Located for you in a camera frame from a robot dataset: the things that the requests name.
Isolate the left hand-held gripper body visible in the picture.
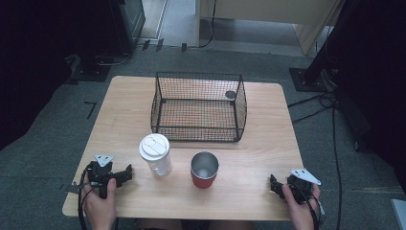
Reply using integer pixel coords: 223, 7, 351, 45
85, 153, 115, 199

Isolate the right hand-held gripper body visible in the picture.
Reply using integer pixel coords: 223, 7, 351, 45
285, 168, 322, 205

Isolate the person's right hand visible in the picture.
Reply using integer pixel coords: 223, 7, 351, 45
281, 183, 322, 230

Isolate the person's left hand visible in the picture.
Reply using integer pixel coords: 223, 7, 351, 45
81, 173, 118, 230

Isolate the clear cup with white lid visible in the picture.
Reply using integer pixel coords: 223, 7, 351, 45
138, 132, 173, 179

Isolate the red cup with steel inside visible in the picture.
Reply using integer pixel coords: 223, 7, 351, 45
190, 150, 220, 190

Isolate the black stand with square base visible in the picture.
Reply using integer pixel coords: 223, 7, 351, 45
288, 0, 352, 94

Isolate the dark curtain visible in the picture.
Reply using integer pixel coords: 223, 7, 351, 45
0, 0, 123, 151
325, 0, 406, 190

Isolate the black cabinet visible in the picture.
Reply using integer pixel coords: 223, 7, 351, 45
107, 0, 147, 56

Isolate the light wooden furniture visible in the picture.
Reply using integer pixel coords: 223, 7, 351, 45
195, 0, 345, 58

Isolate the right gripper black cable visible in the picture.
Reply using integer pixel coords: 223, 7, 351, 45
295, 182, 322, 230

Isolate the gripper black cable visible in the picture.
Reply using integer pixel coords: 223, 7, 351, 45
295, 182, 322, 230
77, 168, 97, 230

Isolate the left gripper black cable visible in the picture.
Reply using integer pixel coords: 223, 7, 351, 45
77, 168, 97, 230

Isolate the long black floor cable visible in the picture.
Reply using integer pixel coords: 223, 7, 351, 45
330, 95, 344, 230

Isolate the black floor cable bundle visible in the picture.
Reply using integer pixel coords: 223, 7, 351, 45
286, 91, 337, 126

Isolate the black wire mesh basket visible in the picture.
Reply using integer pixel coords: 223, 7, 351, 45
149, 71, 248, 144

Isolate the black stand base plate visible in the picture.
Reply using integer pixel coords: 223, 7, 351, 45
68, 55, 112, 82

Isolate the black cable by stand base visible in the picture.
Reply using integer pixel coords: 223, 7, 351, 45
95, 51, 133, 67

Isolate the black hanging cable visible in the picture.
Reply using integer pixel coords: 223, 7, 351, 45
196, 0, 218, 50

